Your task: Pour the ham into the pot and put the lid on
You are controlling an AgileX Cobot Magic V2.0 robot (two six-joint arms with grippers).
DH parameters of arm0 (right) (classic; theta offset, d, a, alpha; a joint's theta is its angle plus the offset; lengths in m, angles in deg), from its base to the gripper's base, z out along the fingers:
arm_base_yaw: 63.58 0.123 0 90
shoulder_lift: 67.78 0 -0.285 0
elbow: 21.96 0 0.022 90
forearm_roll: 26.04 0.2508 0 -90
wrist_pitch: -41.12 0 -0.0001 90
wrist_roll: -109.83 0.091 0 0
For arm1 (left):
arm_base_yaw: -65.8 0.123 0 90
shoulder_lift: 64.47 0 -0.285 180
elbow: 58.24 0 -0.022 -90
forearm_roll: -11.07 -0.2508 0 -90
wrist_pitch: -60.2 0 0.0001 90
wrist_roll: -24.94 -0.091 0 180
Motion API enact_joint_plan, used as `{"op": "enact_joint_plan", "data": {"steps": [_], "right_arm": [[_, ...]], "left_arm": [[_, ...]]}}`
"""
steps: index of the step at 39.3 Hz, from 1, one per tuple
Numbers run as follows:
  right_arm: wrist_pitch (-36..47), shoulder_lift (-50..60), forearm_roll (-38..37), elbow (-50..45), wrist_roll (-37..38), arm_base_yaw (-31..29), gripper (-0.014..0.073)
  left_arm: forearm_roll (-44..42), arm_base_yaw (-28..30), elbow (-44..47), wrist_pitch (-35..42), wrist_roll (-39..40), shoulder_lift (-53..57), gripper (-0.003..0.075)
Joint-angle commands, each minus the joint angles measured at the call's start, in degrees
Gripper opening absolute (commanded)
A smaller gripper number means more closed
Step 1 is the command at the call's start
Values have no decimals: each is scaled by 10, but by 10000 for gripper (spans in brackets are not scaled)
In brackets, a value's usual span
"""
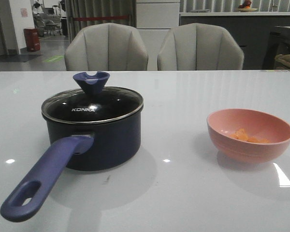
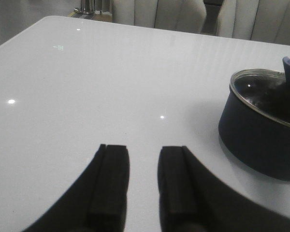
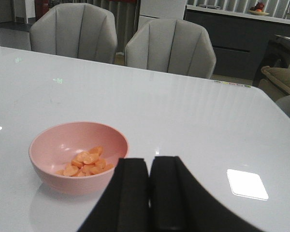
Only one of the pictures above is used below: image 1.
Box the fruit plate on counter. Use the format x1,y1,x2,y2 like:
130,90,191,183
237,0,258,12

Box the dark blue saucepan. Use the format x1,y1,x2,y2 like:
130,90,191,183
0,107,143,222

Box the orange ham slices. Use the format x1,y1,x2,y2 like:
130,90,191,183
230,128,270,144

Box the grey counter cabinet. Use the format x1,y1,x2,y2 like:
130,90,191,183
179,12,290,70

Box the white cabinet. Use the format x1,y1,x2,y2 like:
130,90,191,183
136,0,180,29

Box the red trash bin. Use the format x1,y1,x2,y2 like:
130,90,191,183
24,28,40,52

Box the right beige chair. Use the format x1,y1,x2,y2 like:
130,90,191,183
157,23,245,71

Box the glass lid with blue knob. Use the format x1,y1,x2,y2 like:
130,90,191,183
41,71,144,125

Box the red barrier belt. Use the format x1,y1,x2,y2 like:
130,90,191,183
72,15,130,21

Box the pink bowl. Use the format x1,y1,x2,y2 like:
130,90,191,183
207,108,290,163

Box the beige chair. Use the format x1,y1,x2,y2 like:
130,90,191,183
64,23,148,71
157,23,245,71

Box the left beige chair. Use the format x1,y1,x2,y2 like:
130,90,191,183
64,23,148,71

